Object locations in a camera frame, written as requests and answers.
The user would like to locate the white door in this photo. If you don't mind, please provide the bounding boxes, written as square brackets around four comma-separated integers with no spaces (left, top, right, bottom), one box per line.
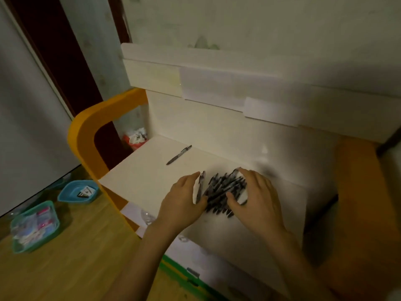
[0,0,81,217]

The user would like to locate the blue plastic basin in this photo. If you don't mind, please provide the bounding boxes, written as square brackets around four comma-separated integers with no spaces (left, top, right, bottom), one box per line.
[57,180,100,204]

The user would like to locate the small white paper strip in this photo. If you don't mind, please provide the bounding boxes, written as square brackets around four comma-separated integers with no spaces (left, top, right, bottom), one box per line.
[243,96,300,128]

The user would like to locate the pink and white packets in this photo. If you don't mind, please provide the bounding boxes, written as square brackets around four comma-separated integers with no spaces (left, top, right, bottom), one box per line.
[14,206,53,245]

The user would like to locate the crumpled white paper trash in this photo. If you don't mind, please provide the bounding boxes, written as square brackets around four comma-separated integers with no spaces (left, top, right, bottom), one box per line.
[127,128,148,144]

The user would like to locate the person's right hand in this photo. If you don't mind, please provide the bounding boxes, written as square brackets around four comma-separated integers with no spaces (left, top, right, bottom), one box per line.
[226,167,287,239]

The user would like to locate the red plastic basket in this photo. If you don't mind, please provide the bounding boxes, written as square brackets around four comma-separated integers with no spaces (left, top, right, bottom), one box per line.
[121,133,148,151]

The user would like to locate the person's left forearm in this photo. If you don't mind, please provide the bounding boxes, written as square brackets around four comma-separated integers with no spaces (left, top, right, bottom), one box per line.
[105,222,179,301]

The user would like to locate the pile of black pens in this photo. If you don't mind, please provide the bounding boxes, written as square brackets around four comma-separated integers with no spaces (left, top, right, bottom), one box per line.
[195,168,249,218]

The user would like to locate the dark brown corner trim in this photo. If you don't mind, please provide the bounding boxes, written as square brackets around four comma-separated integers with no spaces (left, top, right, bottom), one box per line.
[108,0,132,44]

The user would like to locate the person's left hand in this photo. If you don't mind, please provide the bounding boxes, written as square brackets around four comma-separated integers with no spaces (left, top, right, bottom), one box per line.
[155,171,209,236]

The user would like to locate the bright green object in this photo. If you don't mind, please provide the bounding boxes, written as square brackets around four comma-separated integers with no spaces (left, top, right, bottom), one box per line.
[158,255,229,301]

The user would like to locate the large white paper sheet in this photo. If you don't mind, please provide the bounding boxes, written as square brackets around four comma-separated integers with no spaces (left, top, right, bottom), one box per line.
[179,66,279,112]

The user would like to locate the teal container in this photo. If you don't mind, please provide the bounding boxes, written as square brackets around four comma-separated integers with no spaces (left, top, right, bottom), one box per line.
[10,200,61,254]

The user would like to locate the dark brown door frame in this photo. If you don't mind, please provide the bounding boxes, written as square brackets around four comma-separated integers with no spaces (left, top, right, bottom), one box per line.
[3,0,104,118]

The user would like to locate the black and white packet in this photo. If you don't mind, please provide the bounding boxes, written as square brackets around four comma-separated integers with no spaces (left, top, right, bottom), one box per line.
[76,186,96,199]

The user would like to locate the person's right forearm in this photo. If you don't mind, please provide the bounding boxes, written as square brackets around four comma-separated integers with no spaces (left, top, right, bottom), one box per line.
[266,227,338,301]

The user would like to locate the black gel pen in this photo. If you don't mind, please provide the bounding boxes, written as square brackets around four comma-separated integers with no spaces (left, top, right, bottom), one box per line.
[166,145,193,166]

